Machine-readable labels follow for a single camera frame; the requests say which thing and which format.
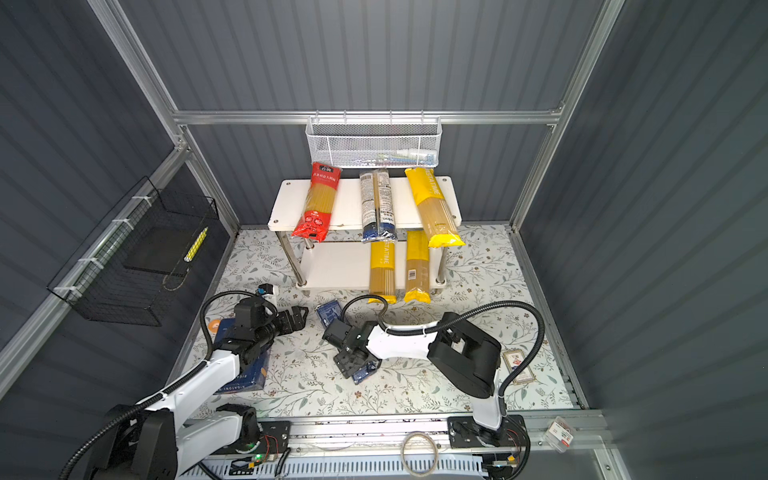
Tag white two-tier shelf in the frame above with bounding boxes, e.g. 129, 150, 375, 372
268, 176, 462, 290

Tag red white tag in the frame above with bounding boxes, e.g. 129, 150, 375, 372
544, 416, 574, 453

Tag orange round sticker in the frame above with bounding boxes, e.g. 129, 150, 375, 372
207, 319, 221, 335

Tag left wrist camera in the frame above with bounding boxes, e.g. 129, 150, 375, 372
256, 283, 279, 306

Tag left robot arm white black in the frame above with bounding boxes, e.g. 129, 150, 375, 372
84, 291, 309, 479

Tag yellow green striped tool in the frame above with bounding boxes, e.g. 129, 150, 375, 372
183, 227, 208, 263

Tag red spaghetti pack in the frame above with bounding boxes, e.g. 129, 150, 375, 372
292, 162, 342, 242

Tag clear blue spaghetti pack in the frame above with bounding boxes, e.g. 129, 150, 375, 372
359, 169, 397, 243

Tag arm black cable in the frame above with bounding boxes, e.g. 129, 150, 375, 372
339, 293, 547, 415
59, 290, 271, 480

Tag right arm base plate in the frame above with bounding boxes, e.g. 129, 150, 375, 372
447, 415, 530, 449

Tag dark blue pasta box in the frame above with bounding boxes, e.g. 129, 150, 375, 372
214, 318, 271, 394

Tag blue spaghetti box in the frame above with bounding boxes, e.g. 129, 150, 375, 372
316, 300, 371, 385

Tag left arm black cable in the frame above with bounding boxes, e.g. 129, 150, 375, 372
59, 290, 271, 480

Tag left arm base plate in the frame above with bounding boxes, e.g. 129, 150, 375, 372
229, 421, 291, 455

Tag black wire basket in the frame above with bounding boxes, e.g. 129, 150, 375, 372
47, 181, 218, 327

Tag white wire mesh basket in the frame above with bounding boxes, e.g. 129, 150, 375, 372
305, 116, 443, 169

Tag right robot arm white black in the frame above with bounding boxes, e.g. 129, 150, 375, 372
323, 320, 503, 431

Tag yellow Pastatime spaghetti pack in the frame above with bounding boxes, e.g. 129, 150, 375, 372
369, 241, 396, 304

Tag tubes in white basket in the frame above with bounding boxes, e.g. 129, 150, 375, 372
347, 149, 439, 168

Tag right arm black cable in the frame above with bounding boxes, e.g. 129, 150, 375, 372
339, 293, 547, 415

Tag small white card box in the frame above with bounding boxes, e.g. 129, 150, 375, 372
502, 348, 536, 385

